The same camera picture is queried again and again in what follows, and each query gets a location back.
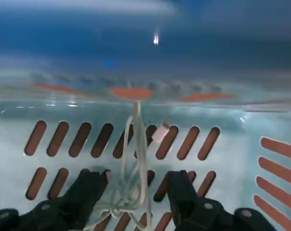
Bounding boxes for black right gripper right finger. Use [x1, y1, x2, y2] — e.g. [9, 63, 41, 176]
[164, 169, 278, 231]

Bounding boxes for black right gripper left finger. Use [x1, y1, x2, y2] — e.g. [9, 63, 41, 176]
[0, 168, 112, 231]

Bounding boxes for blue plastic slotted basket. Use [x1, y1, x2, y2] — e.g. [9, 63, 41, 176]
[0, 0, 291, 231]

